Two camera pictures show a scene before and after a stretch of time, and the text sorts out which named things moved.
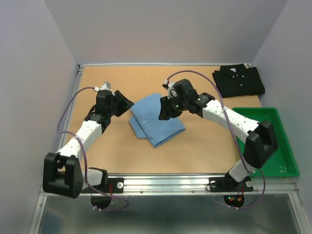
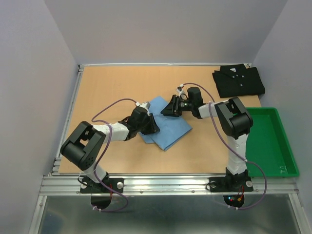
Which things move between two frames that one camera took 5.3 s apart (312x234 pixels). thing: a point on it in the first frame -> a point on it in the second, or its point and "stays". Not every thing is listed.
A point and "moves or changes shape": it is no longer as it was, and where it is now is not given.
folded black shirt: (238, 80) stays
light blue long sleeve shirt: (145, 123) moves or changes shape
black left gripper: (125, 104) -> (152, 127)
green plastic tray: (282, 163) stays
